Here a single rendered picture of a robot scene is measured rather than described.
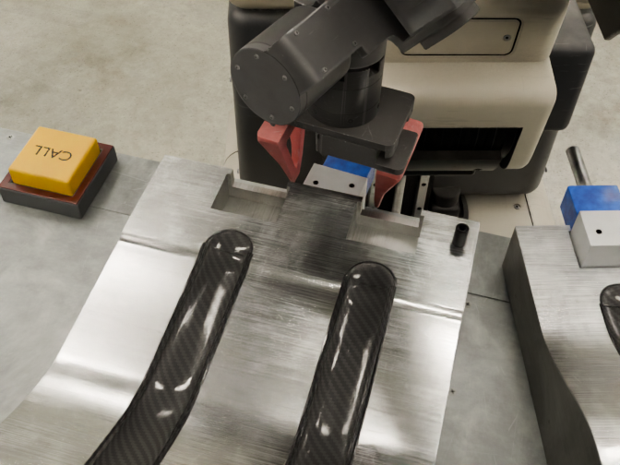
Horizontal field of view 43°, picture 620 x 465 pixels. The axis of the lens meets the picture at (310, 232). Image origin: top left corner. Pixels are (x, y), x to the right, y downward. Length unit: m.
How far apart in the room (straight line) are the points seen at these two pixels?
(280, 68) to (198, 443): 0.24
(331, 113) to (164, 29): 1.74
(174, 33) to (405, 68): 1.48
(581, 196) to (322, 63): 0.28
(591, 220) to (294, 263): 0.24
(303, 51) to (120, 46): 1.80
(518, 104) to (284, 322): 0.44
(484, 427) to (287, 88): 0.30
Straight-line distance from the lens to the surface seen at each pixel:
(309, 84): 0.49
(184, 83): 2.13
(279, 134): 0.64
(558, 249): 0.66
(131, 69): 2.19
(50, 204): 0.75
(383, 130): 0.61
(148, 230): 0.61
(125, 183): 0.77
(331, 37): 0.50
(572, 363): 0.59
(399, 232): 0.63
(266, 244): 0.59
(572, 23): 1.09
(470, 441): 0.62
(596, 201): 0.69
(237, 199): 0.65
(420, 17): 0.50
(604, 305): 0.65
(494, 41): 0.88
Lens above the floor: 1.35
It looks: 51 degrees down
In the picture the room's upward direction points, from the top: 1 degrees clockwise
